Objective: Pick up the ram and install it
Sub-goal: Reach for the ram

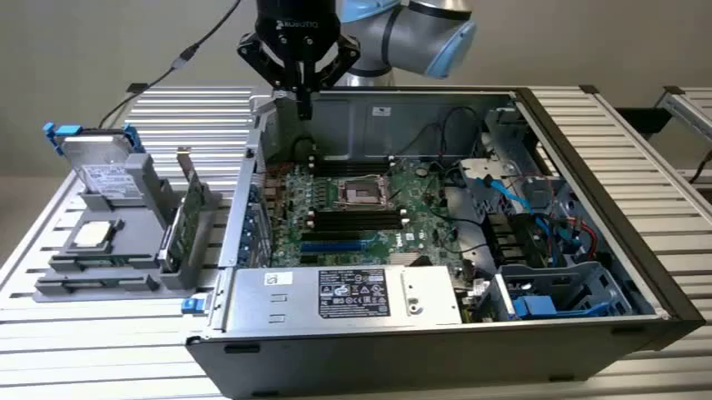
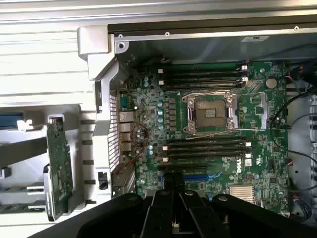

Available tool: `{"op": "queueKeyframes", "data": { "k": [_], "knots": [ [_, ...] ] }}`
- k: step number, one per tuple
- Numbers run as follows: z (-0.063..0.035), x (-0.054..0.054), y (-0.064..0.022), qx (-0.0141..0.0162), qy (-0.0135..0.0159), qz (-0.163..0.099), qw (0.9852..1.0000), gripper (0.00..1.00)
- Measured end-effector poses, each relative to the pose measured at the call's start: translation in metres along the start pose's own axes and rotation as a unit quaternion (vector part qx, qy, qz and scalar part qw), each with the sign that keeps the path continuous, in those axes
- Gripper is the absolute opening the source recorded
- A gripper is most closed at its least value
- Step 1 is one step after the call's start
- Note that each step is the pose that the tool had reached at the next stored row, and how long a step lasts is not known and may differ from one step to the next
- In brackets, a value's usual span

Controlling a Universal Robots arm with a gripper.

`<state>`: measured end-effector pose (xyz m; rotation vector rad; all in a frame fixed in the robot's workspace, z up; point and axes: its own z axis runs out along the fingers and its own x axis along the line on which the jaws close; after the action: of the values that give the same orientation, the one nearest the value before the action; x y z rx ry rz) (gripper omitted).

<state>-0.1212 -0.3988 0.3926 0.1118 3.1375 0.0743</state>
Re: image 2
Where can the black expansion slot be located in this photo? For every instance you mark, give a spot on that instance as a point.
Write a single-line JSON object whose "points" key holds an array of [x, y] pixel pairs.
{"points": [[183, 168]]}

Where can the silver rear port block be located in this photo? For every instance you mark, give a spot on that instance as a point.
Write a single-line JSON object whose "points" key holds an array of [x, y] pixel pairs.
{"points": [[125, 131]]}

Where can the silver finned chipset heatsink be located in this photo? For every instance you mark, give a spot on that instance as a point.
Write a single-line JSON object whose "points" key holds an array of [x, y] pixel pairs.
{"points": [[241, 194]]}

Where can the thin metal locking lever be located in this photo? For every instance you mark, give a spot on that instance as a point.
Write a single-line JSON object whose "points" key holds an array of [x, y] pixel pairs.
{"points": [[218, 134]]}

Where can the grey parts rack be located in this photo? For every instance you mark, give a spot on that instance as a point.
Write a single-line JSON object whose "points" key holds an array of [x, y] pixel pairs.
{"points": [[81, 153]]}

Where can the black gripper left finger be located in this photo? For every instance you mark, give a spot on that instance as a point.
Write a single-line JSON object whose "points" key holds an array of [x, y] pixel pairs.
{"points": [[158, 213]]}

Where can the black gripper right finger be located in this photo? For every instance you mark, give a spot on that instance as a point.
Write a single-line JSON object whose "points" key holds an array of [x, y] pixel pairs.
{"points": [[198, 218]]}

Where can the black RAM slot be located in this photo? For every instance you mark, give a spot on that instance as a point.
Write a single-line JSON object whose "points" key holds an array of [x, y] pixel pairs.
{"points": [[198, 160], [198, 80], [198, 74], [205, 153], [198, 86], [205, 146], [205, 140], [198, 67]]}

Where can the white label sticker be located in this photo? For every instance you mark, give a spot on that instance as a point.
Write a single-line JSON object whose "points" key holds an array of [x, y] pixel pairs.
{"points": [[255, 39]]}

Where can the silver CPU socket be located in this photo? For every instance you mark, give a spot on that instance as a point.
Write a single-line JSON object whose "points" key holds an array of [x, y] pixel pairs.
{"points": [[210, 112]]}

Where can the blue expansion slot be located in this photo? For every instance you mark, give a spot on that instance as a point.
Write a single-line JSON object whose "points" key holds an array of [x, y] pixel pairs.
{"points": [[200, 177]]}

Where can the silver disk drive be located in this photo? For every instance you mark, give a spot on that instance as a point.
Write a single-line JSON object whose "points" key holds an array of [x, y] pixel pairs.
{"points": [[47, 193]]}

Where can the silver coin cell battery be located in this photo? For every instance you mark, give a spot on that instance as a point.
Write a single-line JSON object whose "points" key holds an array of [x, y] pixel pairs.
{"points": [[271, 83]]}

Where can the silver open PC case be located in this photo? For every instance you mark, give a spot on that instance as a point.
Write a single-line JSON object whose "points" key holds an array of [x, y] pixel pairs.
{"points": [[104, 104]]}

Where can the green RAM stick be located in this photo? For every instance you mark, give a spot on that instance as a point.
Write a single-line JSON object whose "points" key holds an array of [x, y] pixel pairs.
{"points": [[59, 168]]}

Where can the green Dell motherboard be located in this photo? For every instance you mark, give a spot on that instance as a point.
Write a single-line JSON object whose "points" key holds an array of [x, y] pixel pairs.
{"points": [[262, 153]]}

